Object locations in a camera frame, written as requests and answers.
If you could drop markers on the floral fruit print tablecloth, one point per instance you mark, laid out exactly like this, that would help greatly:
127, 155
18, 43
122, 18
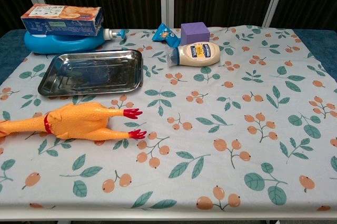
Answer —
210, 129

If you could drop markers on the purple cube block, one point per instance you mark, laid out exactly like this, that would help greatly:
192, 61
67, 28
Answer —
194, 33

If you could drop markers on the blue pump bottle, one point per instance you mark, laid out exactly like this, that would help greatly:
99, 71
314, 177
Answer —
65, 44

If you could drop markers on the orange blue snack box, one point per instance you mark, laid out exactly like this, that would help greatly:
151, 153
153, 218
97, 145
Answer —
60, 19

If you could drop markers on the stainless steel tray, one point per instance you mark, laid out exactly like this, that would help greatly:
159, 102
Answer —
92, 74

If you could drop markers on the mayonnaise bottle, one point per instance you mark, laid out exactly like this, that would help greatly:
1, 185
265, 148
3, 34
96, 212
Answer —
197, 54

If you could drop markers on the orange rubber chicken toy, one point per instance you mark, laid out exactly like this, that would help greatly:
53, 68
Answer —
73, 121

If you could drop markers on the blue snack packet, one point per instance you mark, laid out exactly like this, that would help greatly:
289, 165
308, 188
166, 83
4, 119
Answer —
164, 34

